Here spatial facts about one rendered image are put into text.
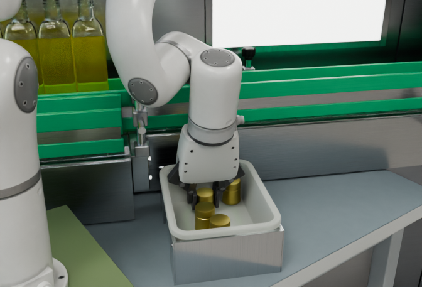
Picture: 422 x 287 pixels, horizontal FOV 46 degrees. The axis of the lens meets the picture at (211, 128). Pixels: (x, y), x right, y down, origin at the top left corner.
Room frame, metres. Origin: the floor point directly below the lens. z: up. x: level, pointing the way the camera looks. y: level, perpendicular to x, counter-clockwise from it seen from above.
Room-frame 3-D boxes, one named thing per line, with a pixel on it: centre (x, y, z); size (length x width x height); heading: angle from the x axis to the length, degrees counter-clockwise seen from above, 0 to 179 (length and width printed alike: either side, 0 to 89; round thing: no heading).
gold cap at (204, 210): (0.71, 0.01, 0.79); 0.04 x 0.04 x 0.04
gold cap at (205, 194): (0.76, 0.01, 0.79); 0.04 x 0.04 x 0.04
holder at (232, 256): (0.74, 0.00, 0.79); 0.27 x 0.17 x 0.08; 11
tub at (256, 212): (0.71, -0.01, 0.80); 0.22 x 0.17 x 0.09; 11
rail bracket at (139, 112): (0.79, 0.12, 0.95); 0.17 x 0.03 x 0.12; 11
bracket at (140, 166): (0.81, 0.13, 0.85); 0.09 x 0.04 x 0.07; 11
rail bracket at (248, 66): (1.03, -0.08, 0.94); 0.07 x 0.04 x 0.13; 11
